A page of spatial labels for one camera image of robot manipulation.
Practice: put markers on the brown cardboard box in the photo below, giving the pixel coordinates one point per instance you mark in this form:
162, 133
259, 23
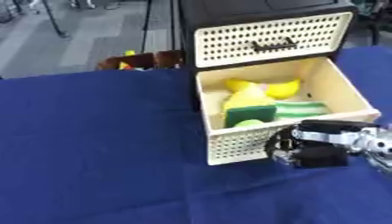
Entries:
140, 61

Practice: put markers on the pale closed perforated drawer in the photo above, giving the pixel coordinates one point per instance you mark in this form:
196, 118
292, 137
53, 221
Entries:
270, 39

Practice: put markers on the green white striped cloth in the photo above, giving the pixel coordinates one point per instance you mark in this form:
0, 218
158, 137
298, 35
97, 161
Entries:
301, 109

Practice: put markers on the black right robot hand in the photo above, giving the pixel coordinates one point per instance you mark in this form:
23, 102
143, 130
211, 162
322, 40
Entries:
320, 155

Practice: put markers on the green scouring sponge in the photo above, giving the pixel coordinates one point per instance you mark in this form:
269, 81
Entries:
250, 114

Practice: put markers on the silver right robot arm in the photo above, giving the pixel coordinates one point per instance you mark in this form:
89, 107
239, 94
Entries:
378, 148

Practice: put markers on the black drawer cabinet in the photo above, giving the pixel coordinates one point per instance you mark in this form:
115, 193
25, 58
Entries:
245, 8

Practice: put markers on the pale open perforated drawer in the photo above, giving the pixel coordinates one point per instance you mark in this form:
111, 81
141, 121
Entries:
286, 116

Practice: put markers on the yellow soft toy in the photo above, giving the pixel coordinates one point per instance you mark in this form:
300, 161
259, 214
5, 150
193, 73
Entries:
255, 92

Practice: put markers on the light green ball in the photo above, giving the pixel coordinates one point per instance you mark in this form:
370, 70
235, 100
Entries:
248, 123

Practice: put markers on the black tripod leg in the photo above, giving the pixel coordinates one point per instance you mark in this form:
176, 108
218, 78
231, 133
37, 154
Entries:
53, 19

